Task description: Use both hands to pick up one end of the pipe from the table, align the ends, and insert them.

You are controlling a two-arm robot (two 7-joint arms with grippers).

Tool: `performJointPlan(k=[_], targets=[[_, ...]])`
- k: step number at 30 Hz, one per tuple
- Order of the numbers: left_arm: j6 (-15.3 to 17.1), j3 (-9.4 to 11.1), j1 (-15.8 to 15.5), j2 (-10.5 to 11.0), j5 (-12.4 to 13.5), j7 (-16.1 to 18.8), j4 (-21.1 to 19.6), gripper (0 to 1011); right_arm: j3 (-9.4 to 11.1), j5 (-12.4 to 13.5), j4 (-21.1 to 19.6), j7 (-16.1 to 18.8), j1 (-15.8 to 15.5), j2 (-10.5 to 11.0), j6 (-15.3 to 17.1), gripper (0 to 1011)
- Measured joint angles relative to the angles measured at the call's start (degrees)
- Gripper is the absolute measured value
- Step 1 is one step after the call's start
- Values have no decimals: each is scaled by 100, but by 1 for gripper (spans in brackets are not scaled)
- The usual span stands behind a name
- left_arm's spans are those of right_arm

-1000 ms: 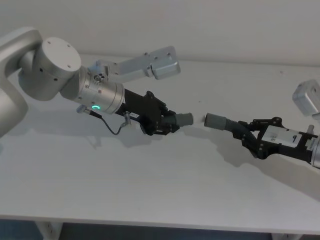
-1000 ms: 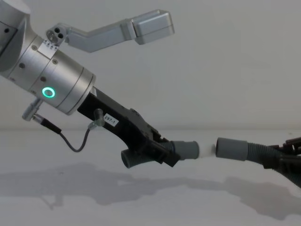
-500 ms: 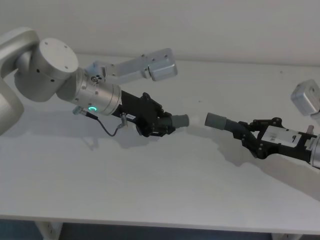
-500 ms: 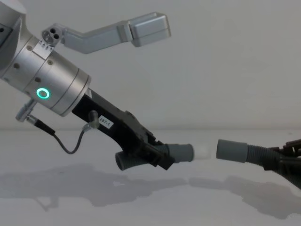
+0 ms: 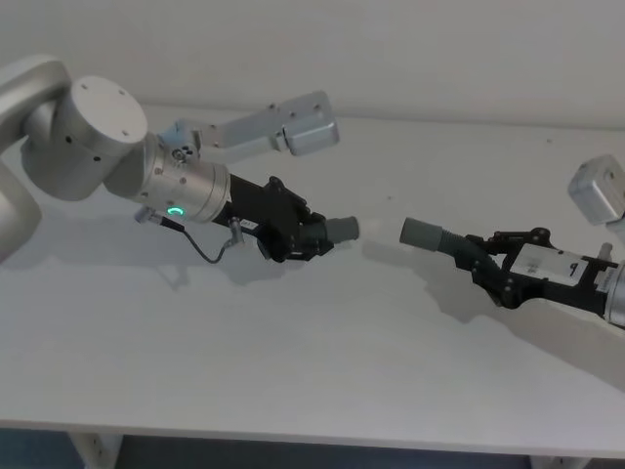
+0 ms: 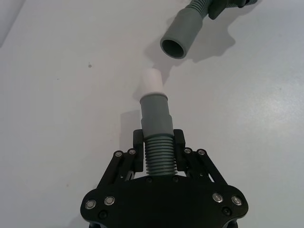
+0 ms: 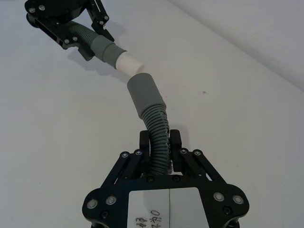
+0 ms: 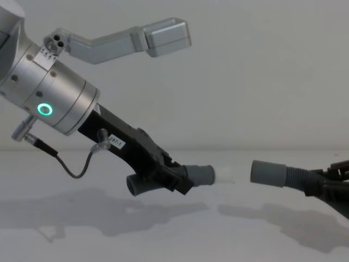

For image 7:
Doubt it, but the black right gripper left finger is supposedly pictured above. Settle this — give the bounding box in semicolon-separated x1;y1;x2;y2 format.
101;130;153;190

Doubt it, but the white plastic pipe connector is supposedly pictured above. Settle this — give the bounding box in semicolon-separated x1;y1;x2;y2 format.
116;52;144;75

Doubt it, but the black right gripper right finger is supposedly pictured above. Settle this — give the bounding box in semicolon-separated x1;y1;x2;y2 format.
169;129;228;187

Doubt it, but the grey corrugated hose with cuff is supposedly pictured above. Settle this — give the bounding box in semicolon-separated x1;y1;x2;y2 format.
127;73;173;177
68;20;128;66

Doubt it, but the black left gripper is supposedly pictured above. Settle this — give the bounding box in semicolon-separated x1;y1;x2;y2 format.
25;0;115;61

